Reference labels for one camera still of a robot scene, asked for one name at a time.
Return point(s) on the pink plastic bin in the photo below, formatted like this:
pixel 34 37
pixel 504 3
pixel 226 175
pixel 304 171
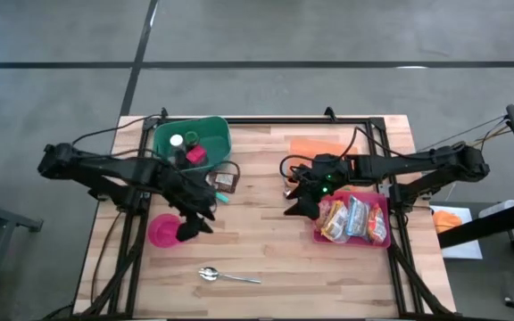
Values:
pixel 318 238

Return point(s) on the all-metal spoon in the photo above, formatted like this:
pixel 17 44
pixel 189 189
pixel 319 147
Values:
pixel 209 274

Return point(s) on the orange plastic bin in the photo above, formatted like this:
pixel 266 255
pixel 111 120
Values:
pixel 310 146

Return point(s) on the orange cloth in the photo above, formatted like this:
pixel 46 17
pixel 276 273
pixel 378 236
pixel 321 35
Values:
pixel 446 221

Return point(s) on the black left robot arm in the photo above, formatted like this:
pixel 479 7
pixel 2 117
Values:
pixel 105 167

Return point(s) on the white paper sheet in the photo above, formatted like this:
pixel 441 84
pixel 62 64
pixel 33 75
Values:
pixel 462 245

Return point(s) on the teal plastic bin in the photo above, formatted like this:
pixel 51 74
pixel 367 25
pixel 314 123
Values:
pixel 214 134

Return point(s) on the orange chicken ramen pack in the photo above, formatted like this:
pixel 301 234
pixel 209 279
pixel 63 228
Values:
pixel 376 225

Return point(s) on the green black pepper tin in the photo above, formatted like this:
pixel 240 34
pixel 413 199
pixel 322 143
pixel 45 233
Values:
pixel 181 159

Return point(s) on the brown sauce packet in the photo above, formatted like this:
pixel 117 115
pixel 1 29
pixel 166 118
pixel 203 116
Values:
pixel 225 180

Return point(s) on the white plastic container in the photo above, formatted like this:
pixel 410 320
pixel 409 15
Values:
pixel 500 207

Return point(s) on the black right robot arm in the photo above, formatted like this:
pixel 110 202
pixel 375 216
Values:
pixel 417 165

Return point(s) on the pink plastic bowl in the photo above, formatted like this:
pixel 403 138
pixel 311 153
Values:
pixel 161 229

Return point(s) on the grey metal side table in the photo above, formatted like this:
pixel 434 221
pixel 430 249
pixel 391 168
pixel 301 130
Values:
pixel 25 221

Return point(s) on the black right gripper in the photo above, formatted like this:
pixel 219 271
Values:
pixel 328 171

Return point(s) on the red-lidded spice tin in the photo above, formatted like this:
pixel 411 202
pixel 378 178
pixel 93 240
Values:
pixel 196 155

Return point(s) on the black aluminium table frame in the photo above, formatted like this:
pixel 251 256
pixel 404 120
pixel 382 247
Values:
pixel 261 120

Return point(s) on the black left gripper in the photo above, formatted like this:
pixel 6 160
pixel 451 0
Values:
pixel 190 196

